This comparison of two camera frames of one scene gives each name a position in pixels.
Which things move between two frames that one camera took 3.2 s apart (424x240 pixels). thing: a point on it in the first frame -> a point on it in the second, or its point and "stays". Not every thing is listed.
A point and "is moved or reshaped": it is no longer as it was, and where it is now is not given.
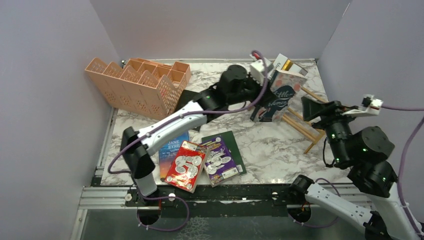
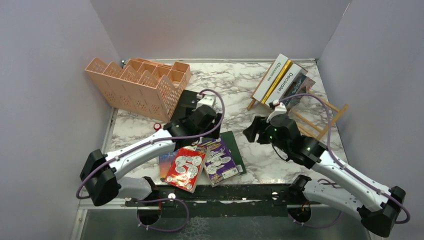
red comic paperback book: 187,167 stays
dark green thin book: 232,144 stays
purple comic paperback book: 219,166 stays
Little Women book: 284,88 is moved or reshaped
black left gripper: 266,95 -> 192,113
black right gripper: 311,109 -> 258,126
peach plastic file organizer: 143,85 stays
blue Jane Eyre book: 167,155 stays
